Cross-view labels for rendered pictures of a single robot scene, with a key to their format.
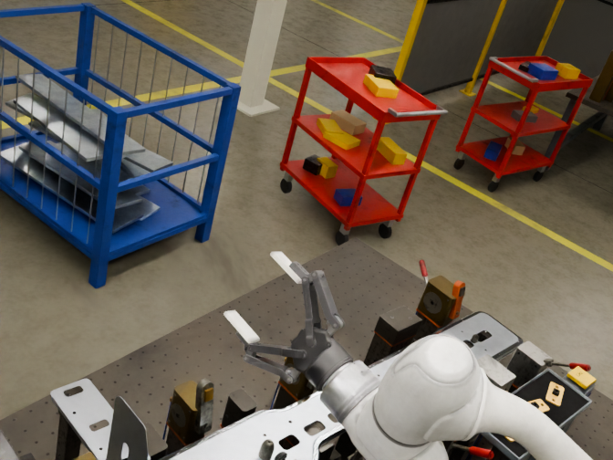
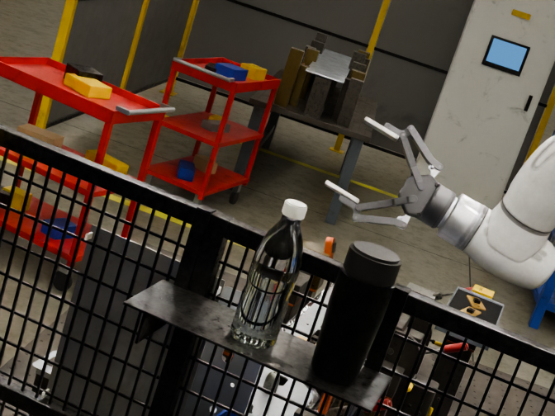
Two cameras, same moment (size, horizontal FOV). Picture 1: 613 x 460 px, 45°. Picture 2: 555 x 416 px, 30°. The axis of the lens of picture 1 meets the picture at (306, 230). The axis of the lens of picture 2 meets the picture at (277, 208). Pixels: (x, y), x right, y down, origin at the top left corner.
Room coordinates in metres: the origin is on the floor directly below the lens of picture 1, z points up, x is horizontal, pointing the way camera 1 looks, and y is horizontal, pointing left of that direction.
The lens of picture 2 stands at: (-0.63, 0.92, 1.97)
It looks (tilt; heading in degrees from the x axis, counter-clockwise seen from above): 15 degrees down; 335
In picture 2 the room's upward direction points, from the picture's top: 18 degrees clockwise
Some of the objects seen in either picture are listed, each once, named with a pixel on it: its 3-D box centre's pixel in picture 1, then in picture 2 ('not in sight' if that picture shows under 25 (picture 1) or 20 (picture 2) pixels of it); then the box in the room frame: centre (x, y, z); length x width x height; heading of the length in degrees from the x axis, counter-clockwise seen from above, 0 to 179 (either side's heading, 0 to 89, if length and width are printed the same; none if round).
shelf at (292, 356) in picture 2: not in sight; (269, 315); (0.54, 0.33, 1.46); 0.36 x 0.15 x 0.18; 51
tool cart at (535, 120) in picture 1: (517, 121); (208, 134); (5.61, -1.35, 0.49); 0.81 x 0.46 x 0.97; 138
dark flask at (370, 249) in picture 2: not in sight; (354, 313); (0.46, 0.25, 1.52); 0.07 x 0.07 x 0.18
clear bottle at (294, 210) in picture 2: not in sight; (273, 271); (0.54, 0.35, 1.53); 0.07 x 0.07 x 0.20
